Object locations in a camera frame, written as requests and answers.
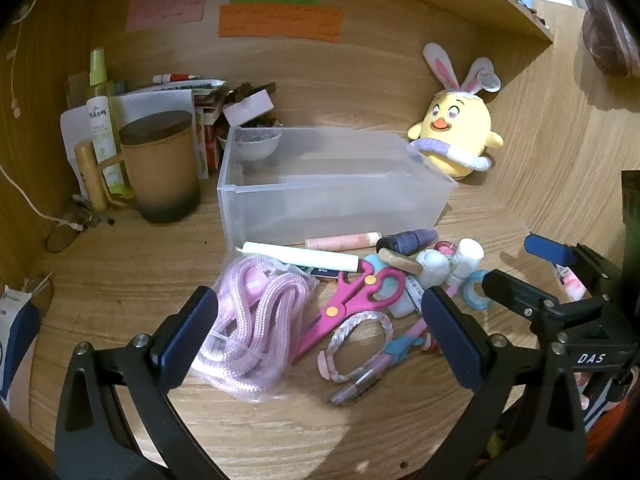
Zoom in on person's right forearm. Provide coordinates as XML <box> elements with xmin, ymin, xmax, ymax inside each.
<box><xmin>582</xmin><ymin>402</ymin><xmax>638</xmax><ymax>466</ymax></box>

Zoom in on pink sticky note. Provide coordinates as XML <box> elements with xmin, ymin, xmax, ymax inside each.
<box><xmin>126</xmin><ymin>0</ymin><xmax>207</xmax><ymax>31</ymax></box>

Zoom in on pink pen with charm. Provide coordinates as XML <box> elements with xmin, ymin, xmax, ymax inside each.
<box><xmin>331</xmin><ymin>285</ymin><xmax>458</xmax><ymax>406</ymax></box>

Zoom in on clear plastic storage box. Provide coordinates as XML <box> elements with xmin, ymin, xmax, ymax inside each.
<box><xmin>216</xmin><ymin>126</ymin><xmax>458</xmax><ymax>250</ymax></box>

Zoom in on light blue container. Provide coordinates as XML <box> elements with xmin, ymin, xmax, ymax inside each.
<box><xmin>362</xmin><ymin>254</ymin><xmax>417</xmax><ymax>317</ymax></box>

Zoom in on pink scissors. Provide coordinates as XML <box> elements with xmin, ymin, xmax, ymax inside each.
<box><xmin>292</xmin><ymin>260</ymin><xmax>405</xmax><ymax>358</ymax></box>

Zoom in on white bowl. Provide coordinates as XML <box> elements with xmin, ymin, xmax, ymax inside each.
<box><xmin>216</xmin><ymin>127</ymin><xmax>283</xmax><ymax>166</ymax></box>

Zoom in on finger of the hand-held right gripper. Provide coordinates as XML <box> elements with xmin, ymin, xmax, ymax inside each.
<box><xmin>481</xmin><ymin>269</ymin><xmax>562</xmax><ymax>322</ymax></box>
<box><xmin>523</xmin><ymin>233</ymin><xmax>624</xmax><ymax>293</ymax></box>

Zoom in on white cable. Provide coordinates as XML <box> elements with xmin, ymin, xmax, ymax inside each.
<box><xmin>0</xmin><ymin>7</ymin><xmax>86</xmax><ymax>233</ymax></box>

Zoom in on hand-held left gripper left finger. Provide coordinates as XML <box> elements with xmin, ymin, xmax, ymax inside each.
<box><xmin>55</xmin><ymin>286</ymin><xmax>221</xmax><ymax>480</ymax></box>

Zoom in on white stick tube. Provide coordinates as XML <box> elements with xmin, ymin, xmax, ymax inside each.
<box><xmin>447</xmin><ymin>238</ymin><xmax>485</xmax><ymax>286</ymax></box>

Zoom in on small white bottle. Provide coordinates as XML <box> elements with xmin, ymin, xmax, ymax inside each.
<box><xmin>416</xmin><ymin>250</ymin><xmax>451</xmax><ymax>288</ymax></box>

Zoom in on orange sticky note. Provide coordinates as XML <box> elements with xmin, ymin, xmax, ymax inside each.
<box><xmin>218</xmin><ymin>4</ymin><xmax>343</xmax><ymax>43</ymax></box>

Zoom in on blue white box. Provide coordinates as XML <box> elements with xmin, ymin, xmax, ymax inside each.
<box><xmin>0</xmin><ymin>285</ymin><xmax>41</xmax><ymax>402</ymax></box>

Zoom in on pink lip balm tube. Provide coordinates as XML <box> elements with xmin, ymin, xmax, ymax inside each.
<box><xmin>306</xmin><ymin>231</ymin><xmax>383</xmax><ymax>251</ymax></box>

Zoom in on pink braided bracelet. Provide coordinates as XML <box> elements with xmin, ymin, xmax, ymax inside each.
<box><xmin>317</xmin><ymin>311</ymin><xmax>393</xmax><ymax>381</ymax></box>

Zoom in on green spray bottle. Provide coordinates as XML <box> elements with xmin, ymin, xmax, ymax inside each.
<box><xmin>86</xmin><ymin>47</ymin><xmax>133</xmax><ymax>198</ymax></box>

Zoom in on pink rope in plastic bag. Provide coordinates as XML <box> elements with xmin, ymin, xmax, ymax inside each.
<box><xmin>192</xmin><ymin>254</ymin><xmax>320</xmax><ymax>403</ymax></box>

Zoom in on stack of printed packets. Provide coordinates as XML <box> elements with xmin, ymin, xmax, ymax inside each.
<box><xmin>115</xmin><ymin>78</ymin><xmax>227</xmax><ymax>179</ymax></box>

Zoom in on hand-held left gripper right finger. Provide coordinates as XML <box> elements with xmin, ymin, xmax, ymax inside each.
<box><xmin>421</xmin><ymin>286</ymin><xmax>587</xmax><ymax>480</ymax></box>

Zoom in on light blue tape roll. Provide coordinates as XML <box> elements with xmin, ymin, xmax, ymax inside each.
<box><xmin>462</xmin><ymin>269</ymin><xmax>493</xmax><ymax>311</ymax></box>

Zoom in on beige stick tube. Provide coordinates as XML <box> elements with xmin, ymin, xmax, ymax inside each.
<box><xmin>379</xmin><ymin>247</ymin><xmax>425</xmax><ymax>275</ymax></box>

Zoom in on yellow chick plush toy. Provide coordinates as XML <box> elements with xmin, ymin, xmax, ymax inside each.
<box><xmin>407</xmin><ymin>42</ymin><xmax>503</xmax><ymax>182</ymax></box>

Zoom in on white paper sheets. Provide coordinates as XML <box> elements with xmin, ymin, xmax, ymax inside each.
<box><xmin>61</xmin><ymin>89</ymin><xmax>196</xmax><ymax>196</ymax></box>

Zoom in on white paper tube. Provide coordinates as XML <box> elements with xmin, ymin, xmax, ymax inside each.
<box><xmin>242</xmin><ymin>241</ymin><xmax>360</xmax><ymax>272</ymax></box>

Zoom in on pink white round box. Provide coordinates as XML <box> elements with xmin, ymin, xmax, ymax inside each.
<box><xmin>223</xmin><ymin>89</ymin><xmax>276</xmax><ymax>123</ymax></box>

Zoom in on brown bag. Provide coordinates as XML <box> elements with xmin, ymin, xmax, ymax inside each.
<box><xmin>582</xmin><ymin>0</ymin><xmax>640</xmax><ymax>78</ymax></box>

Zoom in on dark brown wrappers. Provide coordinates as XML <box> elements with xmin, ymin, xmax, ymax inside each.
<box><xmin>227</xmin><ymin>82</ymin><xmax>282</xmax><ymax>131</ymax></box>

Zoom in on brown mug with lid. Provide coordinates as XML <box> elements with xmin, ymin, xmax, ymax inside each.
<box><xmin>75</xmin><ymin>111</ymin><xmax>202</xmax><ymax>224</ymax></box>

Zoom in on wooden shelf board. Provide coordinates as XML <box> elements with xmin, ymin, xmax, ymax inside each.
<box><xmin>50</xmin><ymin>0</ymin><xmax>556</xmax><ymax>46</ymax></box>

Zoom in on pink white tube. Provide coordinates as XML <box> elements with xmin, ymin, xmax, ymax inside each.
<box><xmin>552</xmin><ymin>265</ymin><xmax>590</xmax><ymax>302</ymax></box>

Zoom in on purple nail polish bottle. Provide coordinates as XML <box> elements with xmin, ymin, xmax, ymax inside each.
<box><xmin>376</xmin><ymin>229</ymin><xmax>440</xmax><ymax>256</ymax></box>

